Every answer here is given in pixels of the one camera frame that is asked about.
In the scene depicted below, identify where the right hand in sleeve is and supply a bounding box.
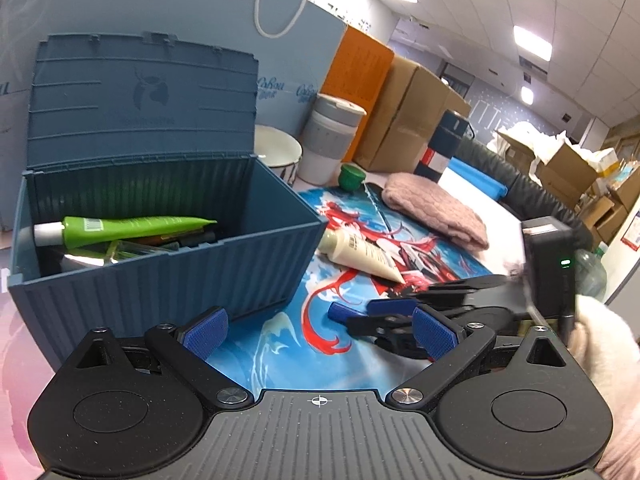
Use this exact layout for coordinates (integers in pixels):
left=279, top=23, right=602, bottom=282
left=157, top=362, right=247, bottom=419
left=568, top=295, right=640, bottom=479

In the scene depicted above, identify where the cream lotion tube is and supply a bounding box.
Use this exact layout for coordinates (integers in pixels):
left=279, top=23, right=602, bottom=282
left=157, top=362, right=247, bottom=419
left=318, top=229, right=405, bottom=283

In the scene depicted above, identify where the blue flat case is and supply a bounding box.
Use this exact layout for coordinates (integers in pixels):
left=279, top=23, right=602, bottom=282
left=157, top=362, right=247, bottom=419
left=449, top=157, right=508, bottom=202

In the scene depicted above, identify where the colourful anime desk mat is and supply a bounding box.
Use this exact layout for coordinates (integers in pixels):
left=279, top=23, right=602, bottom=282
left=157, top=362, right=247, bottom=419
left=0, top=181, right=494, bottom=466

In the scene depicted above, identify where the pink knitted cloth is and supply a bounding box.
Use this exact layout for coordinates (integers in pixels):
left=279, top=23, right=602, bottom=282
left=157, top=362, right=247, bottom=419
left=381, top=172, right=489, bottom=252

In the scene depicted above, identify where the green bottle cap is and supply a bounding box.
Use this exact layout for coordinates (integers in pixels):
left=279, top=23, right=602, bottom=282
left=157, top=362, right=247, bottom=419
left=337, top=164, right=367, bottom=192

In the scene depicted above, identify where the dark blue thermos bottle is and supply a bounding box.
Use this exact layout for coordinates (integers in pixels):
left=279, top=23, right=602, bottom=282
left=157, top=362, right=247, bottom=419
left=413, top=110, right=469, bottom=183

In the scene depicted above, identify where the green tube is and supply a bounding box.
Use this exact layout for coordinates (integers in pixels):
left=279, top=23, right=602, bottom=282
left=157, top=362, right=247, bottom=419
left=32, top=216, right=216, bottom=249

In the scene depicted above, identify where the brown cardboard box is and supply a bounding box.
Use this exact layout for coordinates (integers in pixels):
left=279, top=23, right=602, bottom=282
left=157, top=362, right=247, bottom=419
left=354, top=55, right=471, bottom=174

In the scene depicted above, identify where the blue white ceramic bowl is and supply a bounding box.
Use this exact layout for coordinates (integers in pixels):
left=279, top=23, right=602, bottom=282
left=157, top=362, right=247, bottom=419
left=254, top=125, right=303, bottom=186

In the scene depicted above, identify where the grey white tumbler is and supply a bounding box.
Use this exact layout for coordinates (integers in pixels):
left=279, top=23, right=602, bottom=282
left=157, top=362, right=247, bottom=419
left=297, top=93, right=367, bottom=186

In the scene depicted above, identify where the blue container storage box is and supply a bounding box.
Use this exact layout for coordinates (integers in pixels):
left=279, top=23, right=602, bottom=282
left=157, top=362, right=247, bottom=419
left=9, top=32, right=326, bottom=367

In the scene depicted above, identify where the orange cardboard box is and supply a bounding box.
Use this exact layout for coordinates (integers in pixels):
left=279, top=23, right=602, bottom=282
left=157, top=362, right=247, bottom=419
left=321, top=25, right=394, bottom=162

